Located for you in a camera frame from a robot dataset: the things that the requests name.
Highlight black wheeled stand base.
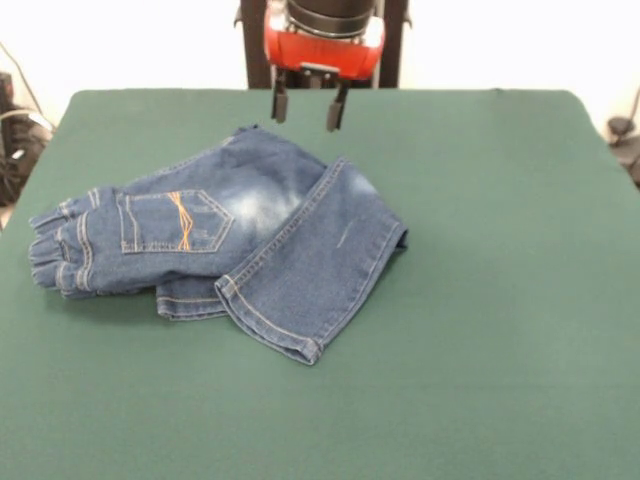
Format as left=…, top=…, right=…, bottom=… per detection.
left=607, top=115, right=640, bottom=189
left=0, top=72, right=55, bottom=207

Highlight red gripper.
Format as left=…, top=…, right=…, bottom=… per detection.
left=263, top=7, right=386, bottom=133

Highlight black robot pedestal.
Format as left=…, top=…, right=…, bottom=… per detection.
left=234, top=0, right=415, bottom=91

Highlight blue denim jeans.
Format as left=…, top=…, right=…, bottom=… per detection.
left=27, top=124, right=411, bottom=367

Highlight dark green table cloth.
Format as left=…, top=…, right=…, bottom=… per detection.
left=0, top=88, right=640, bottom=480

